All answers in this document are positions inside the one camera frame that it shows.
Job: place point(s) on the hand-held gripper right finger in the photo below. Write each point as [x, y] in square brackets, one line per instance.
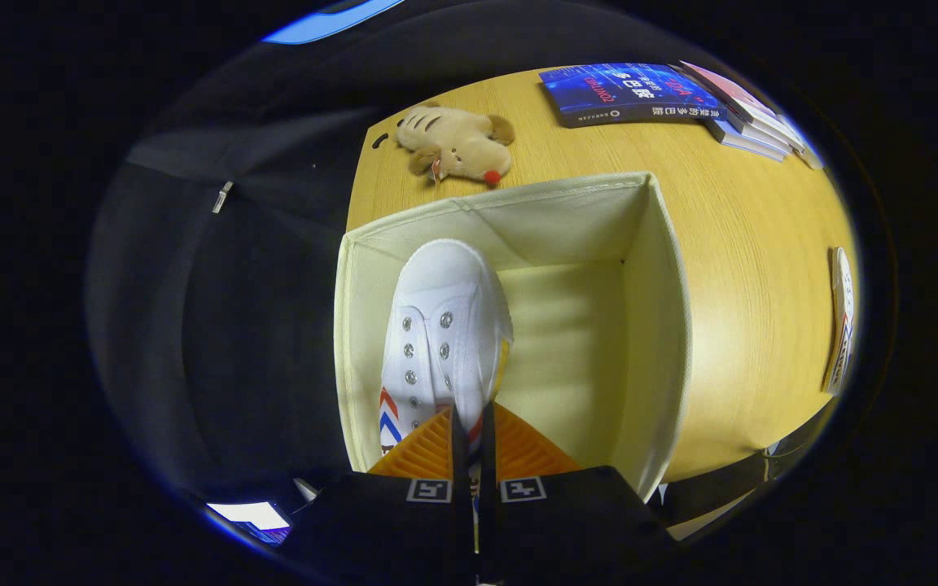
[489, 521]

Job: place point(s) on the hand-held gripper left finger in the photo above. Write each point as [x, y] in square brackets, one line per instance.
[459, 505]

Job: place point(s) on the white canvas shoe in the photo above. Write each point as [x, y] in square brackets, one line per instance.
[444, 309]
[841, 325]

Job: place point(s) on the beige fabric storage box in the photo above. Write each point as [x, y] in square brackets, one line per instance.
[567, 325]

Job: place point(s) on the lit screen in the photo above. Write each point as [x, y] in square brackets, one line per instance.
[251, 519]

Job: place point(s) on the dark furniture piece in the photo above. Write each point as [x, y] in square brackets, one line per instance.
[713, 488]

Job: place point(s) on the tan plush toy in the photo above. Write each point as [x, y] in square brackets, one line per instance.
[457, 142]

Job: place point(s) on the white clip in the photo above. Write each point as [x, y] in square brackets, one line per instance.
[222, 197]

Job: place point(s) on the blue cover book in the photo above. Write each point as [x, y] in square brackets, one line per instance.
[624, 94]

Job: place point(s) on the pale thin book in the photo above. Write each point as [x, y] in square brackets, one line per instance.
[742, 145]

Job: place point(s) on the pink cover book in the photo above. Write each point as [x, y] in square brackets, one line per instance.
[729, 89]

